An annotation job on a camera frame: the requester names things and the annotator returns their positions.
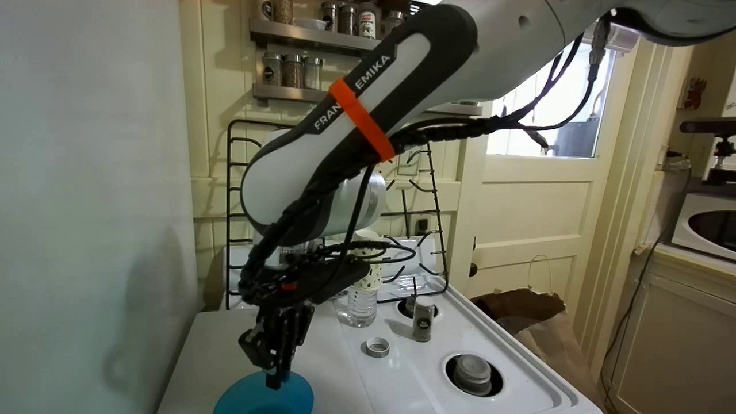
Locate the blue bowl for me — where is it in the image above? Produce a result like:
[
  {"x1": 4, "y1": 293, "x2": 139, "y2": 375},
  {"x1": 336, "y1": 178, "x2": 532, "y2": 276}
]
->
[{"x1": 211, "y1": 371, "x2": 318, "y2": 414}]

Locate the small metal cylinder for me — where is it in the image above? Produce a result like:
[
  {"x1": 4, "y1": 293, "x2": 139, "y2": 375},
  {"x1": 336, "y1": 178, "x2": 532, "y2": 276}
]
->
[{"x1": 410, "y1": 298, "x2": 438, "y2": 342}]

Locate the white labelled spice jar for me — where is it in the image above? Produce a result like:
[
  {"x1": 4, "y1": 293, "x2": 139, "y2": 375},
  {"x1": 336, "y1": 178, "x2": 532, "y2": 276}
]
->
[{"x1": 354, "y1": 3, "x2": 383, "y2": 40}]

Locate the red wall ornament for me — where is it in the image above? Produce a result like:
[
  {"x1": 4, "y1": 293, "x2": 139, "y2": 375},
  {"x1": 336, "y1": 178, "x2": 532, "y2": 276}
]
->
[{"x1": 683, "y1": 76, "x2": 708, "y2": 111}]

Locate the brown paper bag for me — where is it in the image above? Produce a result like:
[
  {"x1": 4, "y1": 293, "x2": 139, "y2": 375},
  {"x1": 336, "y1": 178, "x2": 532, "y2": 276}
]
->
[{"x1": 470, "y1": 285, "x2": 607, "y2": 387}]

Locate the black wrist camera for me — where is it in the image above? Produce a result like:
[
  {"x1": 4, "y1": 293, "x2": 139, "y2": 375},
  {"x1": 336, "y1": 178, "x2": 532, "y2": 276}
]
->
[{"x1": 302, "y1": 257, "x2": 374, "y2": 299}]

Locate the white door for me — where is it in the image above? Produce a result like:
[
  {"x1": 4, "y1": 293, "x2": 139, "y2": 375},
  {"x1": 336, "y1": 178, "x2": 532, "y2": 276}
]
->
[{"x1": 448, "y1": 31, "x2": 643, "y2": 347}]

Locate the orange strap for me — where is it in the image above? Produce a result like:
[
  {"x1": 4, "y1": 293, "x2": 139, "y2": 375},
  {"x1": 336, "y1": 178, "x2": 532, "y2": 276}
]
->
[{"x1": 330, "y1": 76, "x2": 398, "y2": 163}]

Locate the blue container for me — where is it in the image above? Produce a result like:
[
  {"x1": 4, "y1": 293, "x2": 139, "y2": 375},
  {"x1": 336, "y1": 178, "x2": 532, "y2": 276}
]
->
[{"x1": 553, "y1": 112, "x2": 602, "y2": 158}]

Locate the round stove burner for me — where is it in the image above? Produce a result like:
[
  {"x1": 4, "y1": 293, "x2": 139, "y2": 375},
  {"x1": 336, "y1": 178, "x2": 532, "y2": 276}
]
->
[
  {"x1": 443, "y1": 352, "x2": 507, "y2": 400},
  {"x1": 397, "y1": 294, "x2": 444, "y2": 323}
]

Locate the white microwave oven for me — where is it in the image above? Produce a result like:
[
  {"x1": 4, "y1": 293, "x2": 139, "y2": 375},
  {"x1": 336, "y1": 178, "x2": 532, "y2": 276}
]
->
[{"x1": 670, "y1": 191, "x2": 736, "y2": 265}]

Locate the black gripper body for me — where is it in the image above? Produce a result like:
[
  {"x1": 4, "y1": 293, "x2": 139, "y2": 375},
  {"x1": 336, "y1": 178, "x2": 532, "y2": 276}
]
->
[{"x1": 254, "y1": 279, "x2": 318, "y2": 330}]

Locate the cream base cabinet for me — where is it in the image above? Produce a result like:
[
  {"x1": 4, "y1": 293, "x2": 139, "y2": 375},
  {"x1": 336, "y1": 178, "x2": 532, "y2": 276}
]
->
[{"x1": 607, "y1": 241, "x2": 736, "y2": 414}]

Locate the white refrigerator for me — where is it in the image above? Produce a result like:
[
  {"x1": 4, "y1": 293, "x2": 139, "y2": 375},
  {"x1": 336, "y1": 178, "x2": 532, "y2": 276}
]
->
[{"x1": 0, "y1": 0, "x2": 203, "y2": 414}]

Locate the glass spice jar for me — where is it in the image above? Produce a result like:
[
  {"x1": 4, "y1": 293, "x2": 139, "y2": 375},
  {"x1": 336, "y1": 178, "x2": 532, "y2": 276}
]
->
[
  {"x1": 261, "y1": 52, "x2": 284, "y2": 87},
  {"x1": 336, "y1": 3, "x2": 356, "y2": 35},
  {"x1": 305, "y1": 53, "x2": 324, "y2": 93},
  {"x1": 383, "y1": 7, "x2": 410, "y2": 37},
  {"x1": 321, "y1": 0, "x2": 341, "y2": 33},
  {"x1": 280, "y1": 53, "x2": 306, "y2": 89}
]

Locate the glass mug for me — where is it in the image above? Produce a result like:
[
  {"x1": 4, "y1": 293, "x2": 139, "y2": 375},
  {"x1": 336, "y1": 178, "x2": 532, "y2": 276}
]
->
[{"x1": 257, "y1": 0, "x2": 294, "y2": 25}]

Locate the thin black cable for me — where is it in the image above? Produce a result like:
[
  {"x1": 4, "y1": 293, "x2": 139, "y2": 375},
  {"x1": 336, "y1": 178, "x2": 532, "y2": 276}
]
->
[{"x1": 600, "y1": 241, "x2": 662, "y2": 387}]

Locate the clear drinking glass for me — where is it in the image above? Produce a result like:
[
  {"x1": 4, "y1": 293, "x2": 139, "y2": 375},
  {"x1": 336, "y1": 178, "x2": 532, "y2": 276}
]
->
[{"x1": 334, "y1": 276, "x2": 379, "y2": 332}]

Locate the white gas stove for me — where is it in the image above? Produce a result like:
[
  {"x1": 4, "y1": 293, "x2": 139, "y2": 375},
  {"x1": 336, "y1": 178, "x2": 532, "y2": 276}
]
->
[{"x1": 156, "y1": 283, "x2": 606, "y2": 414}]

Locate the metal spice shelf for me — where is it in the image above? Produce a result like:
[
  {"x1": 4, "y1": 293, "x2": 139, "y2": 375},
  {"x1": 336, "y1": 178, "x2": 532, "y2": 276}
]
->
[
  {"x1": 250, "y1": 80, "x2": 341, "y2": 106},
  {"x1": 249, "y1": 18, "x2": 405, "y2": 55}
]

